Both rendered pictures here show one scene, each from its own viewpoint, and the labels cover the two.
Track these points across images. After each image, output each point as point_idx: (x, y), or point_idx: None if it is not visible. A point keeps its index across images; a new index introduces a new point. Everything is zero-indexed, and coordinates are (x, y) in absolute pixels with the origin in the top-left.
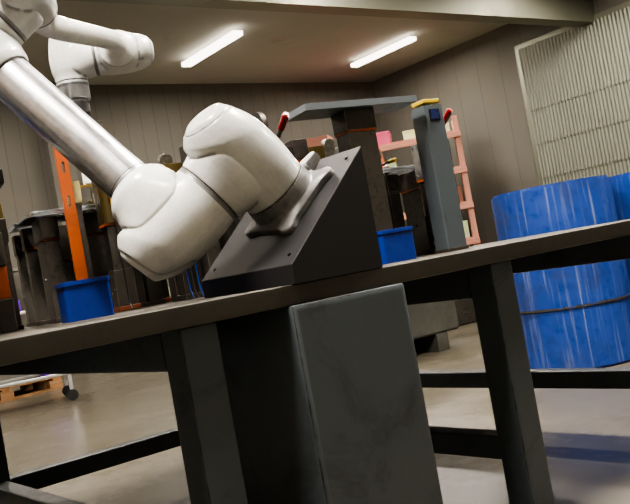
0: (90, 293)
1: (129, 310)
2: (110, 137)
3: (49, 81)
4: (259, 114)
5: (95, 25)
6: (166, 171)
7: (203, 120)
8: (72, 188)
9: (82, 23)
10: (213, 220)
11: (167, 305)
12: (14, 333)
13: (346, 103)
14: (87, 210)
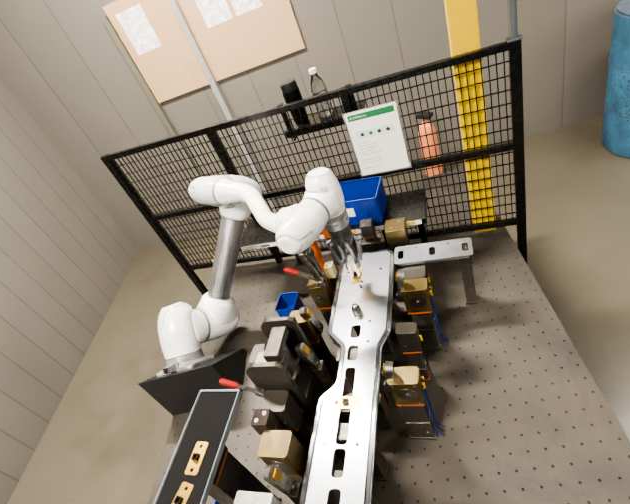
0: (280, 307)
1: (322, 335)
2: (211, 275)
3: (220, 234)
4: (248, 365)
5: (253, 208)
6: (198, 304)
7: (169, 305)
8: (321, 268)
9: (248, 203)
10: None
11: (250, 337)
12: (277, 288)
13: (184, 433)
14: (364, 283)
